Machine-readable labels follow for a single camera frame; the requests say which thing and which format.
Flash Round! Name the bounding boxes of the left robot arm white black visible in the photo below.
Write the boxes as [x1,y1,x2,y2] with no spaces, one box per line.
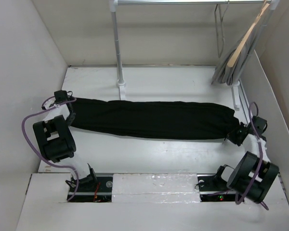
[33,90,98,191]

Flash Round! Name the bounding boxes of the grey hanging garment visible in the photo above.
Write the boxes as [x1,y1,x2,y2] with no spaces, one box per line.
[212,4,269,86]

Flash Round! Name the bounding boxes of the black trousers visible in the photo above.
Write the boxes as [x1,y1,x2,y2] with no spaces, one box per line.
[72,98,239,140]

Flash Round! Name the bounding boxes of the silver clothes rack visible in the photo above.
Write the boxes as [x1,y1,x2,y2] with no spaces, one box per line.
[109,0,280,111]

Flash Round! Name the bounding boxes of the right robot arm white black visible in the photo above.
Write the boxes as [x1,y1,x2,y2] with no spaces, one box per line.
[211,124,279,206]

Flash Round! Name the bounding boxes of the wooden hanger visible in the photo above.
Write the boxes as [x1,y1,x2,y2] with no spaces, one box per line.
[227,0,270,68]

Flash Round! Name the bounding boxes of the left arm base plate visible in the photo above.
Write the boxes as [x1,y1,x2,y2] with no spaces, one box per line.
[69,174,113,203]

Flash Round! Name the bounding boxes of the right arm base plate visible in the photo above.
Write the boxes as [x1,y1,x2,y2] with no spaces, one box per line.
[195,174,236,202]

